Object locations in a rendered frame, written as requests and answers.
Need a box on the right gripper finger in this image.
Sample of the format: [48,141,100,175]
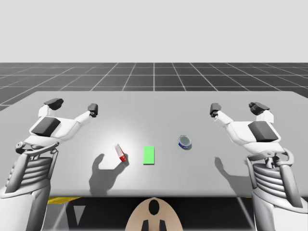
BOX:
[209,103,233,128]
[248,102,275,124]

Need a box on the blue flat can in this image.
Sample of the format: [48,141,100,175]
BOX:
[178,135,193,150]

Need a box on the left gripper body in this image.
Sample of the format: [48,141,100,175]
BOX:
[25,115,81,146]

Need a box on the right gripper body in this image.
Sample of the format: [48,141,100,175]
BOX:
[225,121,283,154]

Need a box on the green pad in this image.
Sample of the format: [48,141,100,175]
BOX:
[142,146,155,166]

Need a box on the red and white carton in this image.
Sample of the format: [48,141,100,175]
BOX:
[114,143,127,163]

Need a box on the tan robot part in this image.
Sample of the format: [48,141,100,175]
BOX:
[124,196,184,231]

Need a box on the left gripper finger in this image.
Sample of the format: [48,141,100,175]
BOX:
[38,98,64,118]
[75,103,99,126]

